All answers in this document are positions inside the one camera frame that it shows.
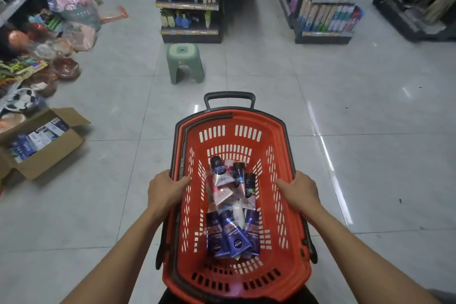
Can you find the blue white boxes in carton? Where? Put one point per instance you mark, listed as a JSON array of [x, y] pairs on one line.
[[37, 138]]

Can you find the open cardboard box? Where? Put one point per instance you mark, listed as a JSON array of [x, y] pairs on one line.
[[50, 157]]

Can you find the person's left hand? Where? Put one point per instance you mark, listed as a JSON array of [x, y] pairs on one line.
[[165, 191]]

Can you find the pink flat packet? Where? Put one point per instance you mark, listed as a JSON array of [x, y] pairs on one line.
[[221, 196]]

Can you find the person's right thumb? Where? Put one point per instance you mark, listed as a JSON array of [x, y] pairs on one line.
[[284, 184]]

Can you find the green yellow toy packet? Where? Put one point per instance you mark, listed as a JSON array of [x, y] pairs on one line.
[[19, 67]]

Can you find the green and blue bottles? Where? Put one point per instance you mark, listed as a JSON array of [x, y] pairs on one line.
[[178, 18]]

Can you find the brown plastic bowl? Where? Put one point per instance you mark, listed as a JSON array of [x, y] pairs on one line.
[[43, 85], [66, 68]]

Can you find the dark end shelf unit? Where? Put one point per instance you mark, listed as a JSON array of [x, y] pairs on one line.
[[188, 34]]

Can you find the dark roll-on bottle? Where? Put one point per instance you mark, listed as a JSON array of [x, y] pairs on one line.
[[239, 173]]

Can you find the person's left forearm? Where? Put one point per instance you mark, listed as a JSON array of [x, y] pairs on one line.
[[121, 257]]

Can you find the dark blue capped tube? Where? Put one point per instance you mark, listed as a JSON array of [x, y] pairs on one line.
[[218, 165]]

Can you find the red plastic shopping basket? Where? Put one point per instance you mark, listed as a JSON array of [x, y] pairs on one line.
[[270, 243]]

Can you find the black white football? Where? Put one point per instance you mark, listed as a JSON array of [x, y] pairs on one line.
[[22, 99]]

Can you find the green plastic stool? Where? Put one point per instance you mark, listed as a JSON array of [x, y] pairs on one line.
[[185, 61]]

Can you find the pink plastic toy bag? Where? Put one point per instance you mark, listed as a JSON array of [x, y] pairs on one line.
[[73, 4]]

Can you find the person's right forearm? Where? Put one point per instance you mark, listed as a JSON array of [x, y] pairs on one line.
[[356, 254]]

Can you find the black spray bottle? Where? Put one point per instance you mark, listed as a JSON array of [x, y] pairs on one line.
[[250, 184]]

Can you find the blue cream tube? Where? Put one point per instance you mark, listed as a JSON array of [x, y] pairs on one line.
[[232, 236], [214, 234], [251, 230]]

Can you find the white cream tube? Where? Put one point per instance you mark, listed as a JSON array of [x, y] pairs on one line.
[[238, 216]]

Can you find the orange ball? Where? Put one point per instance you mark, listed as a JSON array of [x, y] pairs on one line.
[[18, 39]]

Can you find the dark shelf unit with toothpaste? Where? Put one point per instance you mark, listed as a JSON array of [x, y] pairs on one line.
[[302, 1]]

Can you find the person's left thumb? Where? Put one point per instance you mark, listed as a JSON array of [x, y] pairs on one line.
[[181, 182]]

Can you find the person's right hand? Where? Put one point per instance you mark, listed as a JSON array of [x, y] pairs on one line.
[[301, 193]]

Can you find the row of toothpaste boxes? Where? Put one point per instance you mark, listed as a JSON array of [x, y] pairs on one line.
[[331, 18]]

